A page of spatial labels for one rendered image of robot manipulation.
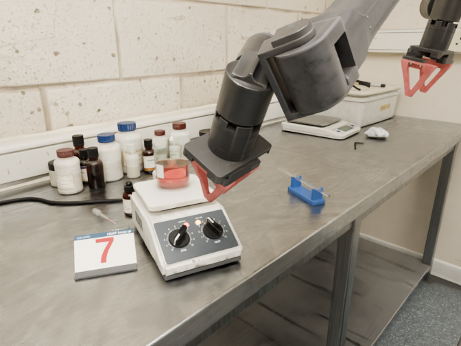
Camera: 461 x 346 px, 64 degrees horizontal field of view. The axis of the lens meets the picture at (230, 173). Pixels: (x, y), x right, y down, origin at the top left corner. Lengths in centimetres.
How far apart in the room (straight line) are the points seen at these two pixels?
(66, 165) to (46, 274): 33
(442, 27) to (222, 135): 60
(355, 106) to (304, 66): 122
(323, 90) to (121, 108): 85
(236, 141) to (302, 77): 11
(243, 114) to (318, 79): 9
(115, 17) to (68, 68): 20
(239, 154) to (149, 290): 24
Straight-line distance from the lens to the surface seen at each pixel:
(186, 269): 56
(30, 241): 74
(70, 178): 90
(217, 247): 58
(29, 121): 104
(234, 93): 39
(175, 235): 55
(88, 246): 63
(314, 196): 81
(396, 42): 188
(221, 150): 44
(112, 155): 95
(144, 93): 119
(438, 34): 90
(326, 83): 37
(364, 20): 44
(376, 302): 170
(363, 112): 158
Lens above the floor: 108
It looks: 20 degrees down
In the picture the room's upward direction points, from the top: straight up
